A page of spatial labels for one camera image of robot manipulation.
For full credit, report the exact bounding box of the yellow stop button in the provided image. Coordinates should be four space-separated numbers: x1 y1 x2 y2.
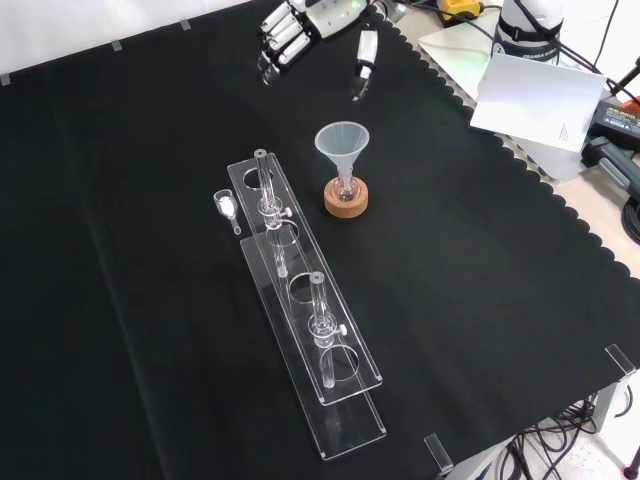
438 0 482 27

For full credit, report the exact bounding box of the pale board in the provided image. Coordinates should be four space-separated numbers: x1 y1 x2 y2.
417 8 597 182

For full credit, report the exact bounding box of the black power adapter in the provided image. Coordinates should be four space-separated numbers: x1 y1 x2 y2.
592 97 640 147

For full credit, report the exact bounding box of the cork ring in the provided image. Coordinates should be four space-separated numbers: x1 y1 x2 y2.
323 177 370 219

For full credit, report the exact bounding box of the white card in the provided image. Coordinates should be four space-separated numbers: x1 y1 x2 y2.
469 53 606 153

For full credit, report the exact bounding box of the black bench cloth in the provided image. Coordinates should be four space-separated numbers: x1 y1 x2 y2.
0 0 640 480

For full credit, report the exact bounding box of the black floor cable bundle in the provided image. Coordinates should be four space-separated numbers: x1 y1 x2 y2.
479 392 640 480

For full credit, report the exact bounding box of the black plug block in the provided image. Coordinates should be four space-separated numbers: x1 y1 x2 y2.
581 133 640 192

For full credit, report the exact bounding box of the small round-bottom glass flask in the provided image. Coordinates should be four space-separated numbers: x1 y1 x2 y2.
332 169 359 201

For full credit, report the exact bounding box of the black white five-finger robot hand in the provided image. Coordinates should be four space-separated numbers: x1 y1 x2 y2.
256 0 381 103

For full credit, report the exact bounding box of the clear acrylic funnel stand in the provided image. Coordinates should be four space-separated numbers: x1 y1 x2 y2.
227 148 387 461

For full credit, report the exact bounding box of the translucent plastic funnel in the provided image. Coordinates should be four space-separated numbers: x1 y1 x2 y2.
314 123 370 187

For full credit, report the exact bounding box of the small clear weighing funnel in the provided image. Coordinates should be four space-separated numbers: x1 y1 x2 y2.
213 188 244 235

